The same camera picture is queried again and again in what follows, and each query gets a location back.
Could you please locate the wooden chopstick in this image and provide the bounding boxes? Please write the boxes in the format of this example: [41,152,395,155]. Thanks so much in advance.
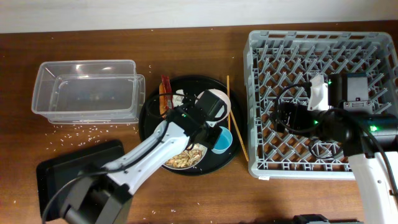
[229,110,249,162]
[226,75,231,131]

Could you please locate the blue cup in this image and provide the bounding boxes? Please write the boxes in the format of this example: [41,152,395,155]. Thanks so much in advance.
[211,126,233,154]

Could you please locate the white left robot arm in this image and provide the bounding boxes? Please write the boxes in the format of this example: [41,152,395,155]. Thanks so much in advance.
[41,89,231,223]

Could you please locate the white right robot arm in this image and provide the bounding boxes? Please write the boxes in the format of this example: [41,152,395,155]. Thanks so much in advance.
[271,101,397,223]

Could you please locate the grey dishwasher rack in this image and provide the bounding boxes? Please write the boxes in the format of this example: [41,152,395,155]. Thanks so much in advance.
[243,30,397,180]

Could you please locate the crumpled white tissue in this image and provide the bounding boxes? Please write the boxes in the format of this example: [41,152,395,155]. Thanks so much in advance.
[172,89,185,108]

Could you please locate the orange carrot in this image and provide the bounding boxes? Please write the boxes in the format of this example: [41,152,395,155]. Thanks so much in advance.
[159,83,167,118]

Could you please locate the red snack wrapper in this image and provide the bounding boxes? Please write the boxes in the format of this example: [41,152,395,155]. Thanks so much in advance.
[162,75,174,110]

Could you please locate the grey bowl with food scraps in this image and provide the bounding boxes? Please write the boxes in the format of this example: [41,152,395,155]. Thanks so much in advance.
[164,144,207,170]

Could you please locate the clear plastic bin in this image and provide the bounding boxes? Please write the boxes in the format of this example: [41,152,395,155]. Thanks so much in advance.
[31,60,146,124]

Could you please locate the black rectangular bin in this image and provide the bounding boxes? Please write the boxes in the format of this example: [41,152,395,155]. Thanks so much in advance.
[36,140,124,214]

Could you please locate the black cable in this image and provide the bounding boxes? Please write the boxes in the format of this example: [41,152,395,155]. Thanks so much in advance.
[273,81,315,103]

